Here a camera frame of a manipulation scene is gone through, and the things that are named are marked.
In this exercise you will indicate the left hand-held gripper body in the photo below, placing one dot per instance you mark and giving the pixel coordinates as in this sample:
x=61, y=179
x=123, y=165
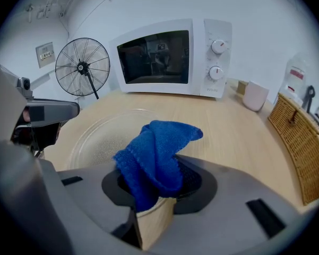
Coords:
x=21, y=135

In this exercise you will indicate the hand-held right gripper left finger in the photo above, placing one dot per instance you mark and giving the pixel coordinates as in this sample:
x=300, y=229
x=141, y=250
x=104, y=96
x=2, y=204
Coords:
x=90, y=208

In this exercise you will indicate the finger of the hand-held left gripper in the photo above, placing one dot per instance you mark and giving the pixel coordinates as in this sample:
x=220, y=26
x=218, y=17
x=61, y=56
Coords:
x=58, y=111

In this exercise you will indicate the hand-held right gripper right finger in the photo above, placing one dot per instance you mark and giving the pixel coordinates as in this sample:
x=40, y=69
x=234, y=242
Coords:
x=228, y=222

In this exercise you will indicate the clear glass plate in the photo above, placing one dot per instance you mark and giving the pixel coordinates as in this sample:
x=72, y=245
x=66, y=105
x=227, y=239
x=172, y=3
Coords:
x=101, y=145

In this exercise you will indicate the blue cloth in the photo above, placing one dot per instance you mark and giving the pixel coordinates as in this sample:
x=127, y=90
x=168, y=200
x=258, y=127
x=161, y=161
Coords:
x=154, y=161

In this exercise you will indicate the white microwave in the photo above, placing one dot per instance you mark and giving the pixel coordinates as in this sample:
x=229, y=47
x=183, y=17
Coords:
x=196, y=62

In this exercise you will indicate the black standing fan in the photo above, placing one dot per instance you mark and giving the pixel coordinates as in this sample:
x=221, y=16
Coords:
x=82, y=66

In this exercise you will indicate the wicker tissue box organizer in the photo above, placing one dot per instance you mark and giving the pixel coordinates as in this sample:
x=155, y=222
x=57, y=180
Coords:
x=300, y=147

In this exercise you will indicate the white cup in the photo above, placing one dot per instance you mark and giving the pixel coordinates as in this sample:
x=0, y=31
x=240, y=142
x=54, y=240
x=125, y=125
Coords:
x=254, y=97

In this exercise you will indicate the small grey fisheye camera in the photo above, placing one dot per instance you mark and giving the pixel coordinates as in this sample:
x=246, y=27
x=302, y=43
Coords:
x=24, y=86

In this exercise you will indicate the white wall panel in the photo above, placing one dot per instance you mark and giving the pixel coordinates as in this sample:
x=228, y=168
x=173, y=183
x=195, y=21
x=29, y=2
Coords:
x=45, y=54

